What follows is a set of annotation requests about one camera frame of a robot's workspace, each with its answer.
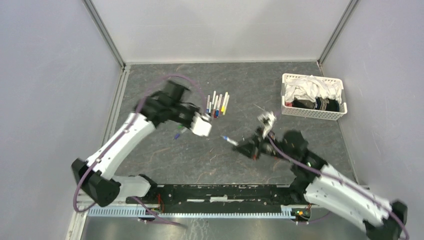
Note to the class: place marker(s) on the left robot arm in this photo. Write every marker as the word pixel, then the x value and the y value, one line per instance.
pixel 95 175

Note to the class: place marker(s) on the dark cloth in basket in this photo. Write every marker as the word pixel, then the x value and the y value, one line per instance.
pixel 320 104

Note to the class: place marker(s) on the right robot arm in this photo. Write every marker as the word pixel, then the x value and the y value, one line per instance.
pixel 320 183

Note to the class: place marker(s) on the white marker pale yellow cap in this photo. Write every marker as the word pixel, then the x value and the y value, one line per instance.
pixel 226 106

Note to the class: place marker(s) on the white marker blue cap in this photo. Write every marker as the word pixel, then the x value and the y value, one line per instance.
pixel 219 105

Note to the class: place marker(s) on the white pen blue cap barcode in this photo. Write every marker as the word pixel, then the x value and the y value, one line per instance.
pixel 229 140

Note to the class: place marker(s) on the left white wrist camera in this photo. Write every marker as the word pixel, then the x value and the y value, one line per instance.
pixel 201 124

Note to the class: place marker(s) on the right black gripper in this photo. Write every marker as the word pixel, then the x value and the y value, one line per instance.
pixel 252 148

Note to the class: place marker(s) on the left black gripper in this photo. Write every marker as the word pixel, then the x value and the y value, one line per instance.
pixel 197 109

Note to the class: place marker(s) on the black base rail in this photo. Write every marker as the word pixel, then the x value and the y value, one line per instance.
pixel 223 198

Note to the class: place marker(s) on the white marker upper left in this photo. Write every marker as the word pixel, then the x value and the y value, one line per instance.
pixel 213 98

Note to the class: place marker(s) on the white marker brown cap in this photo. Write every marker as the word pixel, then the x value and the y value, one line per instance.
pixel 215 104

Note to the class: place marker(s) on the white cable comb strip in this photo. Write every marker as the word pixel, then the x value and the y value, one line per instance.
pixel 140 212

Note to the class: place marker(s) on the white plastic basket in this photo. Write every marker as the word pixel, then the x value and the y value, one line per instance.
pixel 287 109

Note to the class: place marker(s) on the white cloth in basket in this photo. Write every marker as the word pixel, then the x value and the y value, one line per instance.
pixel 310 87

